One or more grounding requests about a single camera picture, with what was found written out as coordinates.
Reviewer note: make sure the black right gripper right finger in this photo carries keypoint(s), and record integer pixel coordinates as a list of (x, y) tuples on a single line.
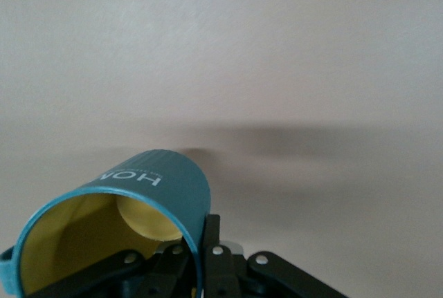
[(221, 277)]

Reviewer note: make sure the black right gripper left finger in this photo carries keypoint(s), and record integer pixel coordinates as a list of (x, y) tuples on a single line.
[(138, 277)]

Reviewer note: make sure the brown table cover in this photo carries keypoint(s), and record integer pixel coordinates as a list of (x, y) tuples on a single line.
[(221, 52)]

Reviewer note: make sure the teal mug yellow inside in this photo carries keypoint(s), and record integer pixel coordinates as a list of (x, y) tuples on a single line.
[(166, 187)]

